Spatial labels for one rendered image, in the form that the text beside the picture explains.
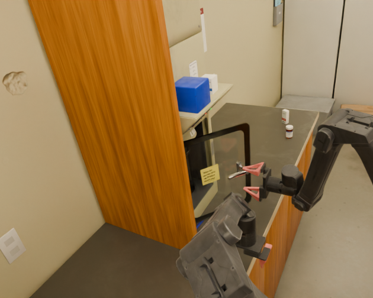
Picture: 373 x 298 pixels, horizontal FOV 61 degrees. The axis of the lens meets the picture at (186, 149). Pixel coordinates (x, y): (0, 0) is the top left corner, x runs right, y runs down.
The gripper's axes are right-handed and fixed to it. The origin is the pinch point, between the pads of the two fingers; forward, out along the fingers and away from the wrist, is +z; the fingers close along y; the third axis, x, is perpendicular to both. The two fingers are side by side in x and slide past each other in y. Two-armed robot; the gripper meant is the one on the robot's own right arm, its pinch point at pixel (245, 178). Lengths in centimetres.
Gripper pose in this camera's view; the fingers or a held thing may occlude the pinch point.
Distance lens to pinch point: 124.4
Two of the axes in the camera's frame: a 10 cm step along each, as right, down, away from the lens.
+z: -8.6, -1.5, 4.8
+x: -4.9, 5.0, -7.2
